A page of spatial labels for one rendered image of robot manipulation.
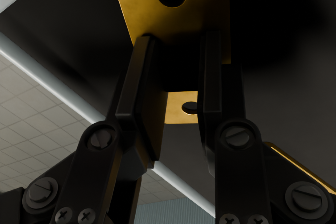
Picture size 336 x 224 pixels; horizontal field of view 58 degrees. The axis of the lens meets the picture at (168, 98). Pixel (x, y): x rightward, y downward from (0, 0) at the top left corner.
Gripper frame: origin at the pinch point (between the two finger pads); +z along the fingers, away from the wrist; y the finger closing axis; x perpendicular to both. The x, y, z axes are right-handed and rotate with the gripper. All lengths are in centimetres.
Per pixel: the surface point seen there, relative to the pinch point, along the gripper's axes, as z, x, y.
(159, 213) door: 106, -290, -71
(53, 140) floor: 118, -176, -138
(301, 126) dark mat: 2.4, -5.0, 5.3
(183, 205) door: 111, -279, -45
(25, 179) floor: 119, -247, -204
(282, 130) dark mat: 2.4, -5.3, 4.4
